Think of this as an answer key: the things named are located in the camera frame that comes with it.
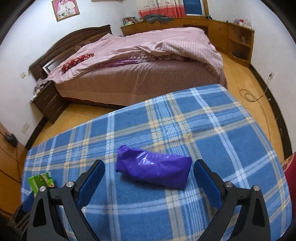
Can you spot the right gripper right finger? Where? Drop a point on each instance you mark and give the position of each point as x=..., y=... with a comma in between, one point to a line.
x=252, y=222

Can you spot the dark wooden nightstand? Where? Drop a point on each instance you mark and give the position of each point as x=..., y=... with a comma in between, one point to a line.
x=49, y=102

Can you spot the red floral pillow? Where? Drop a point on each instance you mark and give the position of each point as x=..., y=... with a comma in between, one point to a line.
x=68, y=65

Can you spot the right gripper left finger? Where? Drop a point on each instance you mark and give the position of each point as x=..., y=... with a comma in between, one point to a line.
x=44, y=222

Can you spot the wall power socket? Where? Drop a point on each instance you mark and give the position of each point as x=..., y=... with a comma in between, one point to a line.
x=271, y=75

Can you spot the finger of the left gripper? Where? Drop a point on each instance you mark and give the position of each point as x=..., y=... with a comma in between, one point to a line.
x=27, y=204

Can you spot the framed wedding photo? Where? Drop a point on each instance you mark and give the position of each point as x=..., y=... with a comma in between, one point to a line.
x=64, y=9

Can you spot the bed with brown sheet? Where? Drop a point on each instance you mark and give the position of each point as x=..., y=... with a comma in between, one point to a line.
x=136, y=82

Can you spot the blue window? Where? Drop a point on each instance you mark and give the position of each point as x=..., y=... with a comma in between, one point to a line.
x=193, y=7

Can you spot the items on corner shelf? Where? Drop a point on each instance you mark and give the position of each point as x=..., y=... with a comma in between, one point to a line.
x=243, y=23

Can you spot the purple plastic bag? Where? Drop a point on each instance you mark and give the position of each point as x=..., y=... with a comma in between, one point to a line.
x=167, y=170

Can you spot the blue plaid blanket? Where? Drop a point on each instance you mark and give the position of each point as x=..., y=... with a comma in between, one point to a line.
x=152, y=186

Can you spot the books on cabinet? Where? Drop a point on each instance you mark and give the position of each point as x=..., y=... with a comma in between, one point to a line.
x=130, y=20

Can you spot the pink quilt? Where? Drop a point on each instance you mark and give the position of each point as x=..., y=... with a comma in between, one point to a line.
x=170, y=44

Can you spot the floral curtain with red hem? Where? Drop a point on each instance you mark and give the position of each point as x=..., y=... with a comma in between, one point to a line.
x=172, y=8

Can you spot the grey clothes pile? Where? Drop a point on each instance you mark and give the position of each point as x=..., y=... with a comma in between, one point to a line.
x=156, y=17

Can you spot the dark wooden headboard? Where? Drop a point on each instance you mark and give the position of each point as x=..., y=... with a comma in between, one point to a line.
x=64, y=48

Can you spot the red bin with green rim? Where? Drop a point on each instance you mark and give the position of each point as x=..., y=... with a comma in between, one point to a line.
x=289, y=168

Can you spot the green snack package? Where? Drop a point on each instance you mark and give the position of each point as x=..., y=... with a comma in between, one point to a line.
x=43, y=179

